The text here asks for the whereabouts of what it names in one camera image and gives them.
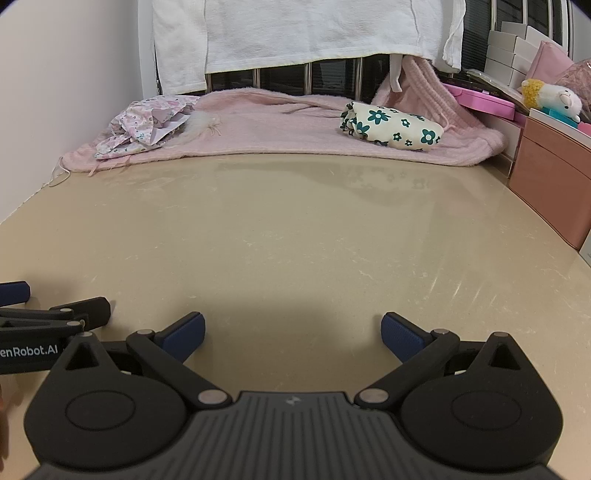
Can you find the pink drawer cabinet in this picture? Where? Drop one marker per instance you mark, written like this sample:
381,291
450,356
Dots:
549,184

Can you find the pink floral garment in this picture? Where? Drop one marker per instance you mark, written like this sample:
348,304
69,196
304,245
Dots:
138,124

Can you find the white hanging garment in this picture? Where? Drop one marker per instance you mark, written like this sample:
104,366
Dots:
300,32

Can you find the pink fuzzy blanket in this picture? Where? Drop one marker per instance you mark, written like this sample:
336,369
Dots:
286,124

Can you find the stack of white boxes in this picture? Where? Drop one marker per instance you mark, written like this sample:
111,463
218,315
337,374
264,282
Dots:
501,55

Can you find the dark plastic-wrapped book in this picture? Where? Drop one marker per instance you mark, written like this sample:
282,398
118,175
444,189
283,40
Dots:
494,83

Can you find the teal box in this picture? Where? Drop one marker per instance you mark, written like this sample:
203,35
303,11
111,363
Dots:
561,115

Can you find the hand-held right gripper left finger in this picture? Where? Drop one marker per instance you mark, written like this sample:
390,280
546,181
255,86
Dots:
184,334

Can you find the white yellow plush toy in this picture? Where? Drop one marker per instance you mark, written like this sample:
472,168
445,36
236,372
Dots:
561,99

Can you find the metal window railing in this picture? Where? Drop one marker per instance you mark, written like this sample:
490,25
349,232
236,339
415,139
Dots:
307,76

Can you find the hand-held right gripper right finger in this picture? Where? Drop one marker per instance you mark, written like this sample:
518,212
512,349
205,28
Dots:
401,337

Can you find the pink pouch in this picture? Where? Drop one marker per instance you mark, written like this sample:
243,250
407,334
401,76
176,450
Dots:
551,60

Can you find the cream teal-flowered folded garment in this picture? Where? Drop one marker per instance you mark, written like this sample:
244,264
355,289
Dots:
397,124

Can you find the white fur tuft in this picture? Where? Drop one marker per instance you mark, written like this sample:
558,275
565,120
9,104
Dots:
198,127

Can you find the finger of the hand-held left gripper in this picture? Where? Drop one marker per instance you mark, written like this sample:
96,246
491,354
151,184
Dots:
92,311
16,293

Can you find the pink flat box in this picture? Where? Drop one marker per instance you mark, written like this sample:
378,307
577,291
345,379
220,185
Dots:
489,107

